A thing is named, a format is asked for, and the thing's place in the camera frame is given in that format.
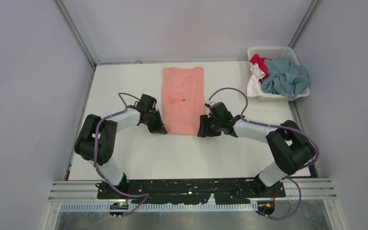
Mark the white t shirt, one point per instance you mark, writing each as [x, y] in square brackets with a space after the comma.
[254, 88]

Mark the red t shirt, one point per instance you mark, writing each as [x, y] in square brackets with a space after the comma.
[259, 67]

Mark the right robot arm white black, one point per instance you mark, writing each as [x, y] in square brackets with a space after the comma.
[290, 148]

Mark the aluminium frame rail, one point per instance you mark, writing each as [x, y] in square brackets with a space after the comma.
[311, 189]

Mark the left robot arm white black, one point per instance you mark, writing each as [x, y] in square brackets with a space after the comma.
[96, 140]

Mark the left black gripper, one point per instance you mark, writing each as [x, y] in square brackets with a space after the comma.
[154, 120]

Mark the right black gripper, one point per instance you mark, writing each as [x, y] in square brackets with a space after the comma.
[210, 122]

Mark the blue grey t shirt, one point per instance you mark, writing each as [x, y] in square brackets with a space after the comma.
[285, 78]

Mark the white slotted cable duct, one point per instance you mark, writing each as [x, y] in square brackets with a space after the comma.
[126, 207]

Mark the white plastic laundry basket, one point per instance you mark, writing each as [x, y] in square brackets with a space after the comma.
[275, 53]

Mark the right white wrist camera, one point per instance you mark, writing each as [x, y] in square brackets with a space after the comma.
[209, 103]

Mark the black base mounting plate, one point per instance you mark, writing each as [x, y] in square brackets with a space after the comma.
[190, 191]

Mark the pink t shirt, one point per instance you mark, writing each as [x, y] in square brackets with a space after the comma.
[183, 100]

